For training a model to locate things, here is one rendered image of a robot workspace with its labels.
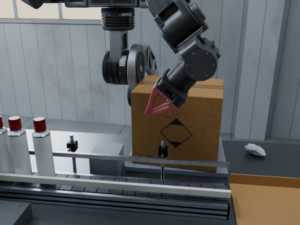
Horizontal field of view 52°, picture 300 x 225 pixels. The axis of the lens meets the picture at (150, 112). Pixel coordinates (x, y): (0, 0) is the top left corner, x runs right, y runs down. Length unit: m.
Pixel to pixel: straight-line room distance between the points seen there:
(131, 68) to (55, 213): 0.59
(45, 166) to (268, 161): 0.80
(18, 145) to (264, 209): 0.75
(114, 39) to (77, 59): 2.35
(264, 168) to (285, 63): 2.21
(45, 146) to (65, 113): 2.91
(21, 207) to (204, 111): 0.60
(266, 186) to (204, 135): 0.26
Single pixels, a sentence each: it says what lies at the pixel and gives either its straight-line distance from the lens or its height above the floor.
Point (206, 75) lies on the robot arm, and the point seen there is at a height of 1.29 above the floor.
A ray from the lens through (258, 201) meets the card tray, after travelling 1.03.
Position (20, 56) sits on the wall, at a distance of 3.93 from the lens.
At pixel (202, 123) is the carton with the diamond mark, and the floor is 1.03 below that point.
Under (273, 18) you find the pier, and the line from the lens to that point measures 3.12.
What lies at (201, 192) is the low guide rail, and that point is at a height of 0.91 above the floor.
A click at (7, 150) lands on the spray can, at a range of 1.04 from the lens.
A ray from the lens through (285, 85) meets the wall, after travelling 3.37.
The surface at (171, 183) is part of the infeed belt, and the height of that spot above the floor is 0.88.
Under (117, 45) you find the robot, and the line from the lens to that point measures 1.25.
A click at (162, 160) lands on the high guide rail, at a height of 0.96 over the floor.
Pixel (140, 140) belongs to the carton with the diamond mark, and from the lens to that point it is 1.08.
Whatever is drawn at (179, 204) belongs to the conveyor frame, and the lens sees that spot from 0.91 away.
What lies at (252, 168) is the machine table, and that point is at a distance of 1.20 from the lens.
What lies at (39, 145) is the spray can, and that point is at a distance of 0.95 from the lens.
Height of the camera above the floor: 1.42
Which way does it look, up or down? 21 degrees down
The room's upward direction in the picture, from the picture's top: straight up
